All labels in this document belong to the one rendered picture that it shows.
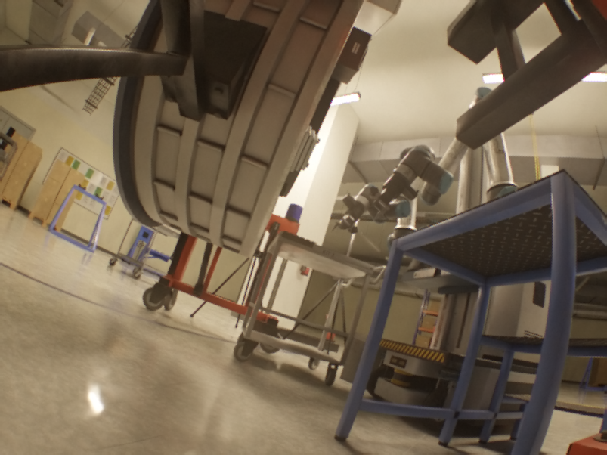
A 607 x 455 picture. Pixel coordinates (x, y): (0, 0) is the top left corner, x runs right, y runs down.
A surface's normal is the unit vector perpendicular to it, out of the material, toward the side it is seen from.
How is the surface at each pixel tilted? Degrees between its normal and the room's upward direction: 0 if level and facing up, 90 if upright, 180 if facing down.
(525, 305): 90
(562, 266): 90
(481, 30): 180
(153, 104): 139
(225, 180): 149
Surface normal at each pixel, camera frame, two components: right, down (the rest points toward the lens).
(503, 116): -0.30, 0.91
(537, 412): -0.92, -0.36
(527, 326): 0.25, -0.22
